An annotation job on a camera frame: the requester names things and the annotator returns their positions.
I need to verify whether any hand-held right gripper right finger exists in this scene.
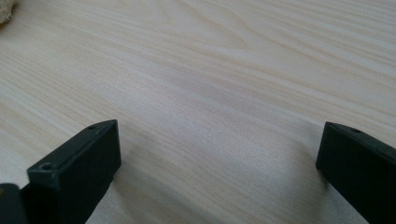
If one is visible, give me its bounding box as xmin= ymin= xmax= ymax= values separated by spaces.
xmin=315 ymin=121 xmax=396 ymax=224

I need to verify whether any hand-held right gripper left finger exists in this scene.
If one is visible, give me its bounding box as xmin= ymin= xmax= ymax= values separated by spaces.
xmin=20 ymin=119 xmax=122 ymax=224

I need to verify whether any beige rough lump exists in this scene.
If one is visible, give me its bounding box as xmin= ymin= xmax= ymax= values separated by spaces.
xmin=0 ymin=0 xmax=17 ymax=26

